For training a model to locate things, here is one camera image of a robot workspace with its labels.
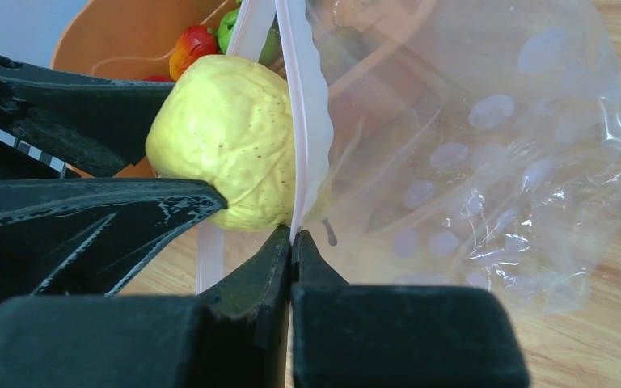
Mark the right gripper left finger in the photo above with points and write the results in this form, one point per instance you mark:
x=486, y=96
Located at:
x=231, y=335

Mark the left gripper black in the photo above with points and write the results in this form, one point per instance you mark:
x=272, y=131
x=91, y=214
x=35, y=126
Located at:
x=84, y=236

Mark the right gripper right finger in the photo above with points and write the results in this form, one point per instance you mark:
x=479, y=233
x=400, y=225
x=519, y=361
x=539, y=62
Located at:
x=396, y=335

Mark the yellow pear toy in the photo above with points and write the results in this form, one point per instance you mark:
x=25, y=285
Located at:
x=228, y=121

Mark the green apple toy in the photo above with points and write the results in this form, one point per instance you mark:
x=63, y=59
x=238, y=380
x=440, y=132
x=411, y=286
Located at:
x=235, y=29

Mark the clear zip top bag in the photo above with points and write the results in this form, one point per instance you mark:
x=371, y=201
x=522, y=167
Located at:
x=514, y=187

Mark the checkerboard calibration board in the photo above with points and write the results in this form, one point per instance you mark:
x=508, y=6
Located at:
x=31, y=151

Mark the red apple toy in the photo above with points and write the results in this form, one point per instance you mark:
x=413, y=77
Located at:
x=157, y=78

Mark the red orange peach toy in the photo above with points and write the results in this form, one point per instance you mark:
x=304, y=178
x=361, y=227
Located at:
x=195, y=42

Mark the orange plastic basket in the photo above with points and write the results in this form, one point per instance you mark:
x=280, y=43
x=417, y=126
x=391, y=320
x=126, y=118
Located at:
x=353, y=66

